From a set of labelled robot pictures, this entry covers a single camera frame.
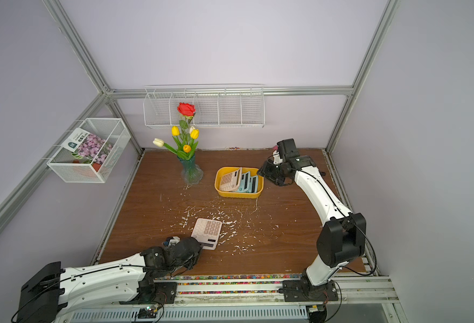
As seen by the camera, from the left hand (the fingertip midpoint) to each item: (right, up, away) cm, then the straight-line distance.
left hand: (206, 245), depth 81 cm
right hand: (+22, +30, +3) cm, 37 cm away
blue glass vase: (-12, +29, +20) cm, 37 cm away
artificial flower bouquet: (-12, +45, +10) cm, 47 cm away
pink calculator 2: (-1, +4, +6) cm, 7 cm away
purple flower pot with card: (-43, +39, -7) cm, 58 cm away
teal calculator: (+15, +24, +18) cm, 34 cm away
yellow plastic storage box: (+20, +30, +23) cm, 43 cm away
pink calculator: (+9, +25, +19) cm, 33 cm away
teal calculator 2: (+20, +23, +21) cm, 37 cm away
